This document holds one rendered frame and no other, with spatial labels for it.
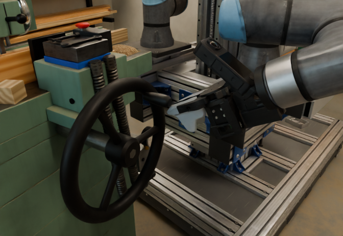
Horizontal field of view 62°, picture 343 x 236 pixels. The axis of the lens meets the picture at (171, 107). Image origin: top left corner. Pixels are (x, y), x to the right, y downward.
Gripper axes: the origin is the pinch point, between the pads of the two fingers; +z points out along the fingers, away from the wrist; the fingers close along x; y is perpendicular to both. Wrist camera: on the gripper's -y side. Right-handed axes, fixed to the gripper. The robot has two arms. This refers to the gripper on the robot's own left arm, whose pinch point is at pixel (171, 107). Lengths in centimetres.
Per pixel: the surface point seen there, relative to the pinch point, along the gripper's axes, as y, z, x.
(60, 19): -98, 222, 167
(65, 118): -7.2, 16.6, -11.2
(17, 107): -13.2, 20.0, -16.6
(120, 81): -8.9, 1.6, -7.4
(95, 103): -7.5, 2.2, -14.0
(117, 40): -21.8, 33.0, 29.7
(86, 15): -98, 225, 204
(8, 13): -31.9, 22.3, -7.2
